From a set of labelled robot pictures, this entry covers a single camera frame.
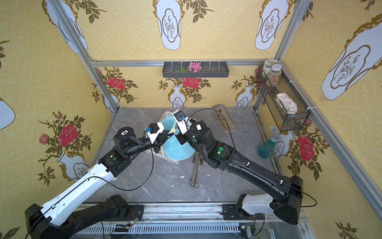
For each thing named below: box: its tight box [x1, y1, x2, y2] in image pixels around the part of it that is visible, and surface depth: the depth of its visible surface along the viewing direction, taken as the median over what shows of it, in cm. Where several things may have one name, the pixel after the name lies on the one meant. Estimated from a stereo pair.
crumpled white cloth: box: [275, 92, 298, 115], surface depth 70 cm
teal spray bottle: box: [257, 125, 281, 159], surface depth 85 cm
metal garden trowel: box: [191, 155, 201, 186], surface depth 87 cm
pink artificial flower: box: [187, 61, 203, 73], surface depth 91 cm
